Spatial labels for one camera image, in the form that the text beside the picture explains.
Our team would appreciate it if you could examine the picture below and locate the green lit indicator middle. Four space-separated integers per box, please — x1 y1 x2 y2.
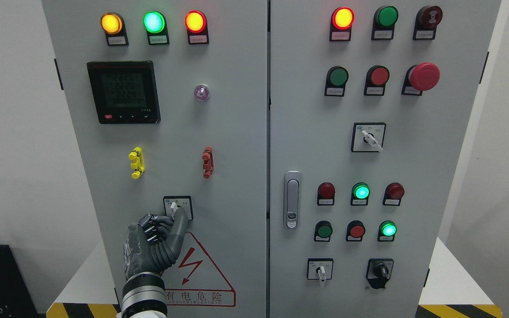
351 182 370 206

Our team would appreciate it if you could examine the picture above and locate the grey left cabinet door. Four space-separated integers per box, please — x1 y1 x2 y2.
42 0 267 318

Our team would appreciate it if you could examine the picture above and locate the dark red buzzer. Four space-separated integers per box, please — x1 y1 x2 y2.
413 5 443 41

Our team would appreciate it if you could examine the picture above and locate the white platform with hazard stripes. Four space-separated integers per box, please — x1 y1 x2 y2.
44 240 503 318

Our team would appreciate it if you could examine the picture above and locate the black knob selector switch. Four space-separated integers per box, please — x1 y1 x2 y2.
365 258 394 289

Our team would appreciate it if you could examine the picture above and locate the green push button top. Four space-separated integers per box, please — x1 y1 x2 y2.
371 6 399 41

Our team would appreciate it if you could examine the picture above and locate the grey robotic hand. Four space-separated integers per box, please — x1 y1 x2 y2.
124 204 189 280

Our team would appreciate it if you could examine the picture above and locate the dark red indicator left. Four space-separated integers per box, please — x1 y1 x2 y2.
317 182 335 206

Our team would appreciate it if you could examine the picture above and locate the red terminal connector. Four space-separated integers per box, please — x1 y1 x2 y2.
202 147 214 179

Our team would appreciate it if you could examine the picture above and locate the green push button lower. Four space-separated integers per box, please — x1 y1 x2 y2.
314 220 333 242

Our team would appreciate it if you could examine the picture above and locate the grey cabinet door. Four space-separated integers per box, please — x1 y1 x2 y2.
42 0 267 318
269 0 501 318

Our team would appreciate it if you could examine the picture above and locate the green push button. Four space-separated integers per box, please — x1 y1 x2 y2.
314 220 333 242
371 6 399 41

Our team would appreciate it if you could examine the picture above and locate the silver door lock handle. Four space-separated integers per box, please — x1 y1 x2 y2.
283 170 302 229

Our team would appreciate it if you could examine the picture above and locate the door rotary selector switch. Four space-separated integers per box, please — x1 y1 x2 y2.
162 196 194 221

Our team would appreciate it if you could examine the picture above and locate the yellow terminal connector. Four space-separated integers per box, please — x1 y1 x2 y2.
128 147 145 179

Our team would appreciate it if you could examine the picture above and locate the upper right rotary selector switch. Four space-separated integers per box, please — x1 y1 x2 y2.
351 122 387 153

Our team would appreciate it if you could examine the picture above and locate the red emergency stop mushroom button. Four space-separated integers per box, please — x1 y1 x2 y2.
401 62 441 96

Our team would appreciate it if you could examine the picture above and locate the red push button second row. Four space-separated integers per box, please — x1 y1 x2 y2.
363 65 390 96

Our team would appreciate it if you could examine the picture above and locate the grey right cabinet door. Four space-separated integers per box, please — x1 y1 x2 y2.
269 0 501 318

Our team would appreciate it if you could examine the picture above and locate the dark red indicator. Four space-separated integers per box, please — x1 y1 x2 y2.
317 182 335 206
383 182 405 207

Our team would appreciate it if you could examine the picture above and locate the green push button second row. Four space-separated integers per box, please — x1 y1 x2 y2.
324 66 349 97

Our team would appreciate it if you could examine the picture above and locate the red electric hazard warning sticker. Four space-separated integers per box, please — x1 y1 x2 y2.
161 232 236 307

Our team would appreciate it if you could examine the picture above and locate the red lit light right door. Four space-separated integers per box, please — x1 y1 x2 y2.
329 7 355 42

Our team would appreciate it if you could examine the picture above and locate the red push button lower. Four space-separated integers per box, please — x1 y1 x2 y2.
346 220 366 242

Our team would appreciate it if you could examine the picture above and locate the green lit button lower right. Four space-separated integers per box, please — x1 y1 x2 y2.
376 220 397 242

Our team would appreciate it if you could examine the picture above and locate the black digital power meter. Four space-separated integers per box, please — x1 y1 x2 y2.
87 60 161 124

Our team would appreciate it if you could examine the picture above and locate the dark red indicator right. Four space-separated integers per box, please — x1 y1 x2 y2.
383 182 405 207

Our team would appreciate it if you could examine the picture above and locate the yellow indicator light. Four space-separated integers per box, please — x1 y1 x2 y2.
100 12 129 46

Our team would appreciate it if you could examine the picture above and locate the red lit indicator light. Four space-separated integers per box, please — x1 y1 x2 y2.
185 10 209 45

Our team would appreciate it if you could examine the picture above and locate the green lit indicator light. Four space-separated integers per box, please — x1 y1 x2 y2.
143 11 170 45

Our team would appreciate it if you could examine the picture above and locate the lower white rotary selector switch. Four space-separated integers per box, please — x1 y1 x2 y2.
307 258 334 283

